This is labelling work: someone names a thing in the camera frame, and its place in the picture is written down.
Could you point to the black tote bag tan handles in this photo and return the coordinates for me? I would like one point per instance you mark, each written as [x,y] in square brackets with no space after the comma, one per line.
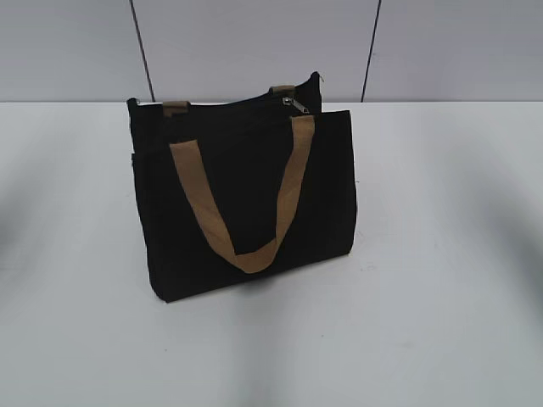
[231,193]

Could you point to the silver zipper pull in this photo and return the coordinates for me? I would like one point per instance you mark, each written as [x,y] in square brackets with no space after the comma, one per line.
[294,107]

